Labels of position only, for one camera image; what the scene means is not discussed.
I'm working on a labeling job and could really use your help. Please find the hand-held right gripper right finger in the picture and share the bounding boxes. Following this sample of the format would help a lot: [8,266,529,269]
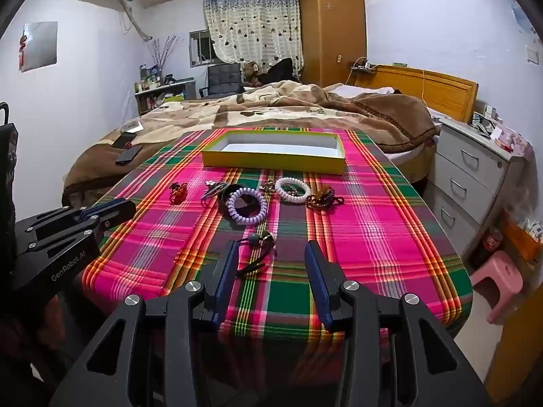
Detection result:
[304,239,493,407]

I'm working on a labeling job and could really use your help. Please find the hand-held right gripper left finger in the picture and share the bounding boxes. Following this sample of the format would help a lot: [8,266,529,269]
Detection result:
[50,239,243,407]

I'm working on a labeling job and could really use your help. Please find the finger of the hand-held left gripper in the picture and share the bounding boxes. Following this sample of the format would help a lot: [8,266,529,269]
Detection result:
[15,197,137,239]
[18,219,108,260]

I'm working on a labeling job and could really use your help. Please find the black hair tie with bead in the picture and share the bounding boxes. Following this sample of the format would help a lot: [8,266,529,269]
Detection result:
[235,229,277,277]

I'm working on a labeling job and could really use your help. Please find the purple spiral hair tie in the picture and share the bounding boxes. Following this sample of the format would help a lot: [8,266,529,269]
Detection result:
[227,187,268,226]

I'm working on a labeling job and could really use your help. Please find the black hair band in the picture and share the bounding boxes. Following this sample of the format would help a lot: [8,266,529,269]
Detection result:
[217,183,252,222]

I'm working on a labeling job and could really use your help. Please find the brown bead bracelet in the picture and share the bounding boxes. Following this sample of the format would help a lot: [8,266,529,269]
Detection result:
[305,182,345,212]

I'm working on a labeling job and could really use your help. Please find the silver metal hair clip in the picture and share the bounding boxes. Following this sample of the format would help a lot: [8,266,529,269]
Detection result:
[201,181,230,201]

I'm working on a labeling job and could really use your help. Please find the red hair clip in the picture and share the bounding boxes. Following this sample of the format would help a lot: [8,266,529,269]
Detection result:
[169,181,190,205]

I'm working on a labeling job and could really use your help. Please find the white spiral hair tie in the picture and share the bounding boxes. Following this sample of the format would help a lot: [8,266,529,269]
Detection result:
[274,176,312,205]

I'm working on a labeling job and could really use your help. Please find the yellow cardboard box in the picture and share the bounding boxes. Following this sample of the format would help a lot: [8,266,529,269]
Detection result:
[201,129,346,176]

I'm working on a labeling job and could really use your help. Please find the person's left forearm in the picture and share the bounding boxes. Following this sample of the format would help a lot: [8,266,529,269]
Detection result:
[0,292,88,407]

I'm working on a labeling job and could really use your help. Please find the pink plaid tablecloth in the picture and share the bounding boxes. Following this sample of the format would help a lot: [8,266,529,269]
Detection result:
[80,127,474,348]

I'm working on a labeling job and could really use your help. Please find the black bag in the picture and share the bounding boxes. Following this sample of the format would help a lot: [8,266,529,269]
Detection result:
[0,102,19,221]

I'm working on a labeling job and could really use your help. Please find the white desk shelf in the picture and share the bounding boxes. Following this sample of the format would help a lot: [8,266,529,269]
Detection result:
[134,77,197,116]

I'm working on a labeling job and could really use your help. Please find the brown printed blanket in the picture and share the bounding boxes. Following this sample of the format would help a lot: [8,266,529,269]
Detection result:
[61,80,441,209]

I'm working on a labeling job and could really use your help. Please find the dried branches in vase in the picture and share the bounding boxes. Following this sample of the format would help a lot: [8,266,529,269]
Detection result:
[150,36,183,78]

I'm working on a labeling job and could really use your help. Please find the cola bottle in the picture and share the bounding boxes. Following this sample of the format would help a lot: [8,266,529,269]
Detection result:
[481,226,504,264]

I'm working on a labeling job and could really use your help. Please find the grey drawer nightstand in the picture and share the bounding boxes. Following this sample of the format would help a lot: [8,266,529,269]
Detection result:
[423,116,532,264]

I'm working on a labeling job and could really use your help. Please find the pink plastic stool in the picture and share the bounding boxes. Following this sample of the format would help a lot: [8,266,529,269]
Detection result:
[469,250,524,324]

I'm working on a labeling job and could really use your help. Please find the grey armchair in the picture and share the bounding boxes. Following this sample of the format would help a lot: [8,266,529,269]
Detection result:
[199,62,243,99]

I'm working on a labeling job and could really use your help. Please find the white pillow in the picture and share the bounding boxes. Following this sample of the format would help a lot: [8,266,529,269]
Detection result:
[330,84,396,99]

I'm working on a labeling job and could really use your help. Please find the window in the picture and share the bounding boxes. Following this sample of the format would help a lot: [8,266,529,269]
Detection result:
[188,30,222,68]

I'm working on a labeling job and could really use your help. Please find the brown teddy bear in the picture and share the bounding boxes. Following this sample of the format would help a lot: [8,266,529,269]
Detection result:
[241,61,262,88]

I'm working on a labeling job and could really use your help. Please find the dark cloth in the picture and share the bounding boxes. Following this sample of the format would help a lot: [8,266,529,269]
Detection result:
[258,57,295,84]

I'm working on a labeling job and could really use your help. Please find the orange box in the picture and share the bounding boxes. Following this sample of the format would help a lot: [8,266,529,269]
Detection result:
[504,215,543,264]

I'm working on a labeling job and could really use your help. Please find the wooden cabinet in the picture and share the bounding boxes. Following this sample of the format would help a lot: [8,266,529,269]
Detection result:
[484,287,543,404]

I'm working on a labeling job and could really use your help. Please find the wooden bed headboard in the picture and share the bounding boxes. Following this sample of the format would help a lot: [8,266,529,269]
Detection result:
[354,64,480,124]

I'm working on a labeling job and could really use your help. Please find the clutter on nightstand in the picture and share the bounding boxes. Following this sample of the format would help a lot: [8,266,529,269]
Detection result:
[470,105,532,154]

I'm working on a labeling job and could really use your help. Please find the heart print curtain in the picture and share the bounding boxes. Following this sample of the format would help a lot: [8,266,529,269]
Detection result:
[202,0,303,74]

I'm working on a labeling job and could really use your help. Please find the wooden wardrobe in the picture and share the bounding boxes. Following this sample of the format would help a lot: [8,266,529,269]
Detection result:
[298,0,368,90]

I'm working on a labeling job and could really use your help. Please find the wall poster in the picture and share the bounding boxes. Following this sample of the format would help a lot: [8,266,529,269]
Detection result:
[19,21,58,72]

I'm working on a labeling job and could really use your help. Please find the white wall pipe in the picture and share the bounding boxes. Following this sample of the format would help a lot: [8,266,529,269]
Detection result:
[116,0,153,44]

